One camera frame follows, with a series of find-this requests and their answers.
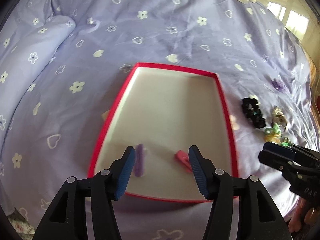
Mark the lavender floral bed quilt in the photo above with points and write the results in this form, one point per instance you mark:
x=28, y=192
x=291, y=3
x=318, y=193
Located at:
x=64, y=61

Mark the mint green bow charm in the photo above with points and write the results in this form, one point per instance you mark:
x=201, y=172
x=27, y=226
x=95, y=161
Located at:
x=273, y=134

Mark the purple hair clip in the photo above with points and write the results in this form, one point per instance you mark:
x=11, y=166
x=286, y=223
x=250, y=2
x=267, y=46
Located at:
x=139, y=167

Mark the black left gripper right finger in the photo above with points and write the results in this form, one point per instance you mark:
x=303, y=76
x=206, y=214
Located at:
x=259, y=217

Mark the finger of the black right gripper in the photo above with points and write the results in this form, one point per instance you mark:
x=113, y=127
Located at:
x=280, y=148
x=277, y=160

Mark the right hand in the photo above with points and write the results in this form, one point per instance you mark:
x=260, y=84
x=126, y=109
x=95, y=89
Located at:
x=303, y=214

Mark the black beaded scrunchie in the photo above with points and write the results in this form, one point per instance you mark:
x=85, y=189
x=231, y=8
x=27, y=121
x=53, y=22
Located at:
x=252, y=112

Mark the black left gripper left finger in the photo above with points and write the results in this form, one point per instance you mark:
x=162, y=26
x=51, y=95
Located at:
x=65, y=217

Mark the red shallow jewelry box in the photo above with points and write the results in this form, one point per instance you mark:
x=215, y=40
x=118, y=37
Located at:
x=167, y=109

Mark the purple fabric flower hairpiece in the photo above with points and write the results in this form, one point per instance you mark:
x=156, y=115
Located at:
x=279, y=85

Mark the pink hair clip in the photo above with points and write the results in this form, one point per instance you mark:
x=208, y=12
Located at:
x=183, y=159

